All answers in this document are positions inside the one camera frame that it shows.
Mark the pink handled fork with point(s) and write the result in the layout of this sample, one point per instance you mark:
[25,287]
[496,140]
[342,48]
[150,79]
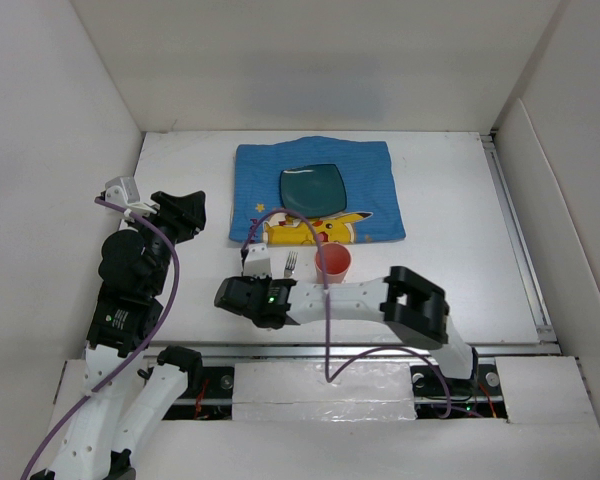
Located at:
[290,264]

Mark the white foam block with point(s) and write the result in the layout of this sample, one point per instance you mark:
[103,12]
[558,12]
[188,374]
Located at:
[297,391]

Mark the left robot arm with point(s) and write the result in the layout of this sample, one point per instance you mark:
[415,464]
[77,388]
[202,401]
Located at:
[122,404]

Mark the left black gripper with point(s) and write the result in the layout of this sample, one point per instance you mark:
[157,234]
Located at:
[187,212]

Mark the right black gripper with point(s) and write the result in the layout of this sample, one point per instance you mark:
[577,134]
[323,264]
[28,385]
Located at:
[250,280]

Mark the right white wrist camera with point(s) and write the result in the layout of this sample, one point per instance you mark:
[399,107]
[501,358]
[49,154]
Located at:
[256,261]

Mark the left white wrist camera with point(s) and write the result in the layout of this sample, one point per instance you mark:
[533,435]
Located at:
[122,191]

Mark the pink plastic cup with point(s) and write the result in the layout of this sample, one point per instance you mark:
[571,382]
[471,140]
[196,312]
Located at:
[333,263]

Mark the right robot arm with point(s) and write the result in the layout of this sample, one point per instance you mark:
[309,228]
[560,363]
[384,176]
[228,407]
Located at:
[412,307]

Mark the blue Pikachu cloth placemat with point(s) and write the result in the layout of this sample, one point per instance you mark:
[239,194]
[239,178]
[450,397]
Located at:
[372,213]

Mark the teal plate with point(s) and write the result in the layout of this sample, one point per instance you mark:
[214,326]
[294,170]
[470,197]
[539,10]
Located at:
[313,190]

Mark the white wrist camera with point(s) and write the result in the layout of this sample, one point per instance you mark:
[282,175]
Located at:
[122,191]
[256,261]

